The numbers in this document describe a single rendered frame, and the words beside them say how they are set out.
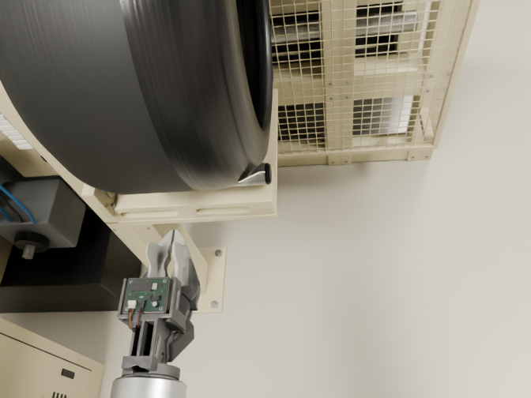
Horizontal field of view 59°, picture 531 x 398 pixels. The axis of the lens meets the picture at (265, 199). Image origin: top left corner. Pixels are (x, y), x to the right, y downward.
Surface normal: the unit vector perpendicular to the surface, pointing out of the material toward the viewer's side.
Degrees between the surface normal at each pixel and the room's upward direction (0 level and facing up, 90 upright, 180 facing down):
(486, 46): 0
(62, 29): 53
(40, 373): 90
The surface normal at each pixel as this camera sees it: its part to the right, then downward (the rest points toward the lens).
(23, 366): 0.99, -0.05
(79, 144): -0.04, 0.78
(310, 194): -0.14, -0.51
